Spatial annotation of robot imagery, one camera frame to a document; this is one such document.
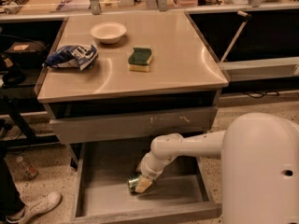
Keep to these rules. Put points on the green and yellow sponge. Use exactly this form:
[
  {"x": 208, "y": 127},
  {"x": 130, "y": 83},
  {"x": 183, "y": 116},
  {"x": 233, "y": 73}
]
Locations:
[{"x": 140, "y": 60}]

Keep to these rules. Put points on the stick with black tip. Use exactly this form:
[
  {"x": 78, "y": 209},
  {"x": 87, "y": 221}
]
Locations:
[{"x": 246, "y": 17}]

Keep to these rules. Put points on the plastic bottle on floor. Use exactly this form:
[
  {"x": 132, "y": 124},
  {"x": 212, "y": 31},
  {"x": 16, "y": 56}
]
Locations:
[{"x": 28, "y": 168}]

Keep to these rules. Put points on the grey cabinet with counter top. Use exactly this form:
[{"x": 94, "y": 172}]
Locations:
[{"x": 182, "y": 73}]

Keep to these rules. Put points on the grey top drawer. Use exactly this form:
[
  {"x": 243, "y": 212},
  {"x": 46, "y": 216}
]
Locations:
[{"x": 132, "y": 125}]

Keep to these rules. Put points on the green soda can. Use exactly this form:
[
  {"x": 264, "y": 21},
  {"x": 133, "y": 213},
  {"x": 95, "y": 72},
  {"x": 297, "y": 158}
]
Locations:
[{"x": 131, "y": 182}]

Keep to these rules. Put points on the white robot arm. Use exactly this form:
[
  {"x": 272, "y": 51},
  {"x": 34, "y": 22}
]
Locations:
[{"x": 259, "y": 167}]

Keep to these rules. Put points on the white sneaker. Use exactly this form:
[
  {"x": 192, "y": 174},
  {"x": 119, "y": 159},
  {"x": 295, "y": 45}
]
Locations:
[{"x": 39, "y": 206}]

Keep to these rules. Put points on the dark trouser leg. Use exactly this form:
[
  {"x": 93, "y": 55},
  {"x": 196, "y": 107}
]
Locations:
[{"x": 10, "y": 201}]

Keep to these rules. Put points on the blue white chip bag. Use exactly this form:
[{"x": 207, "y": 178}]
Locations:
[{"x": 72, "y": 56}]

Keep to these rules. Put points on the white ceramic bowl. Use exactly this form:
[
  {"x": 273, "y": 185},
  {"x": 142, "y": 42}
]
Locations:
[{"x": 108, "y": 32}]

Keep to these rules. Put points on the open grey middle drawer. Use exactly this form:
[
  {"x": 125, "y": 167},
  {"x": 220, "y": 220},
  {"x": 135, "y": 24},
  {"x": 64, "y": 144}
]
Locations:
[{"x": 102, "y": 196}]

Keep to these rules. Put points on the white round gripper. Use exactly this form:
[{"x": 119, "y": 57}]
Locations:
[{"x": 149, "y": 172}]

